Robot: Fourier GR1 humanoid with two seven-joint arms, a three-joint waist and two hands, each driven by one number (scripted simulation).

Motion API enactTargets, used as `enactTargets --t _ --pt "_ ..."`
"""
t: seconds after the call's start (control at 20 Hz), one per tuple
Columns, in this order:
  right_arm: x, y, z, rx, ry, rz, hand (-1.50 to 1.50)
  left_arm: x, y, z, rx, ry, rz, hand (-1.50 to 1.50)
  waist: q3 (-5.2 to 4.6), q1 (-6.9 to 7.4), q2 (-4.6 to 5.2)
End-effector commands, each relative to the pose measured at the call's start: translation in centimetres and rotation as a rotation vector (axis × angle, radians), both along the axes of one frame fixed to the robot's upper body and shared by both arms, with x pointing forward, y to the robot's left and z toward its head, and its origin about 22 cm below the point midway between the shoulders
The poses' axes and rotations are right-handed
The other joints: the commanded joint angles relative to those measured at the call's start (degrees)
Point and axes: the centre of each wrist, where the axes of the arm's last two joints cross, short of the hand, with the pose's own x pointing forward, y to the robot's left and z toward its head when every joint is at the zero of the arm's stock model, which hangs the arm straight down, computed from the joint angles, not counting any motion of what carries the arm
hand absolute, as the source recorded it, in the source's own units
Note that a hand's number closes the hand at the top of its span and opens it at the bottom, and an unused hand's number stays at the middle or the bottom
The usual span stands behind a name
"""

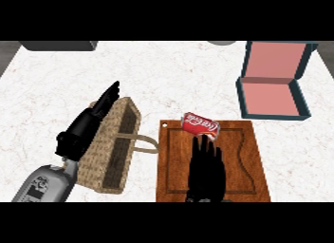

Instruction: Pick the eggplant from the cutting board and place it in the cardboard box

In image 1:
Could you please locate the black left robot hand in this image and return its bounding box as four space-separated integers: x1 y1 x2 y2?
53 81 121 162

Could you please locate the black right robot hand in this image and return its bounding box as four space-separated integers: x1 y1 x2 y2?
183 134 228 203

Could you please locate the brown wooden cutting board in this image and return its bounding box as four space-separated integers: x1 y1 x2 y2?
154 119 272 203

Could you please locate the open teal and pink box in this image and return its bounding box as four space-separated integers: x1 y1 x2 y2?
235 41 321 122

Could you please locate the wicker basket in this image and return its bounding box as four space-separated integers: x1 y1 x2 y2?
76 96 160 195

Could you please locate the red soda can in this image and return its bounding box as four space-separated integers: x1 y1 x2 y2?
180 111 222 141

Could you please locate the dark grey appliance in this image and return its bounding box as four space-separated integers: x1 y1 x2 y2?
17 41 99 52

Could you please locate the grey round object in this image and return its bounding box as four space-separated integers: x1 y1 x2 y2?
207 41 238 47

